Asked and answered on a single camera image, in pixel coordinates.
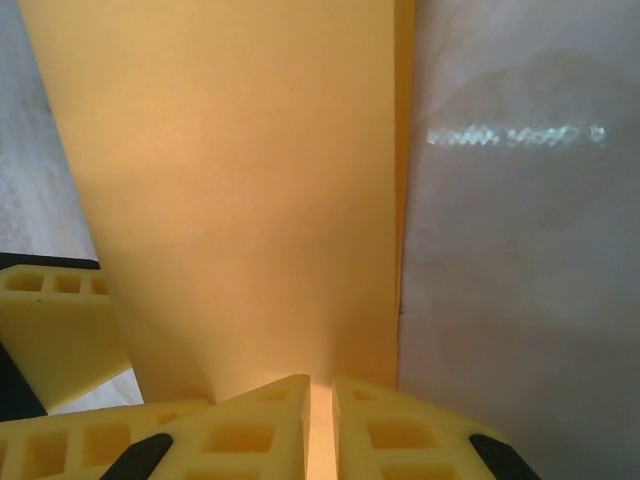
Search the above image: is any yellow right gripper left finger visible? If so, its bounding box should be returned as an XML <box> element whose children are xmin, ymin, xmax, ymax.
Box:
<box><xmin>99</xmin><ymin>373</ymin><xmax>312</xmax><ymax>480</ymax></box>

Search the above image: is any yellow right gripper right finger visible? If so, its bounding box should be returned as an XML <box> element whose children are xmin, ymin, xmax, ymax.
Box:
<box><xmin>332</xmin><ymin>374</ymin><xmax>545</xmax><ymax>480</ymax></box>

